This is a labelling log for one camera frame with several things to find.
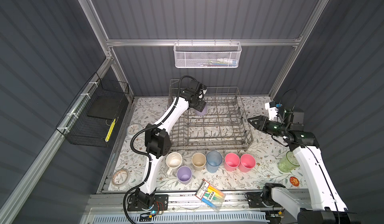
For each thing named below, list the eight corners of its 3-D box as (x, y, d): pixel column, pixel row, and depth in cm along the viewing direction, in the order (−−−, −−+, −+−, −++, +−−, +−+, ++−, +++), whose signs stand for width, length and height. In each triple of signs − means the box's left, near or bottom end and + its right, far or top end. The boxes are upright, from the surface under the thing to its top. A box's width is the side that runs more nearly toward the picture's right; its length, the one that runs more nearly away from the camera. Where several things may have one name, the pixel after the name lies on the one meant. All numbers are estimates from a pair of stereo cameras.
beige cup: (192, 173, 85) (191, 167, 77) (192, 159, 90) (191, 152, 82) (205, 173, 85) (206, 167, 77) (205, 159, 90) (205, 152, 81)
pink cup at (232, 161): (225, 173, 85) (228, 166, 76) (223, 160, 89) (226, 152, 81) (238, 173, 85) (243, 166, 76) (236, 160, 89) (240, 152, 81)
